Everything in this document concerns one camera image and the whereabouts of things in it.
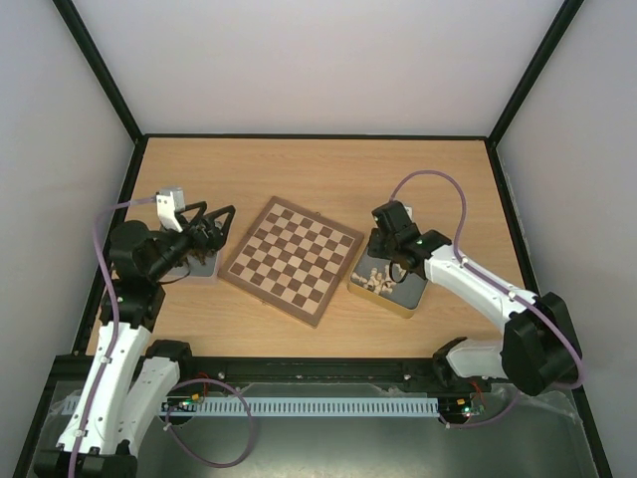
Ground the dark brown chess pieces pile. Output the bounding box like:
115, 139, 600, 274
182, 247, 217, 266

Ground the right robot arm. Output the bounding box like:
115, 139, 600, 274
367, 200, 583, 396

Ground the pink tin tray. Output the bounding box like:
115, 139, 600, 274
161, 251, 223, 285

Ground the wooden chess board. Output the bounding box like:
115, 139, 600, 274
218, 196, 364, 328

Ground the purple cable loop front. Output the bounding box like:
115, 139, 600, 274
163, 376, 256, 468

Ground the gold tin tray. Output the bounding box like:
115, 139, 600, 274
347, 248, 428, 319

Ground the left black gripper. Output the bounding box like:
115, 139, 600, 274
147, 201, 236, 281

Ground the light blue cable duct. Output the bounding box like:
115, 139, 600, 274
59, 395, 440, 418

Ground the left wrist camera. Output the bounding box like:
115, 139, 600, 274
155, 186, 185, 233

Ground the black aluminium frame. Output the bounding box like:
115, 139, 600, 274
12, 0, 614, 478

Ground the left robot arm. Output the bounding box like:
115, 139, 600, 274
33, 192, 236, 477

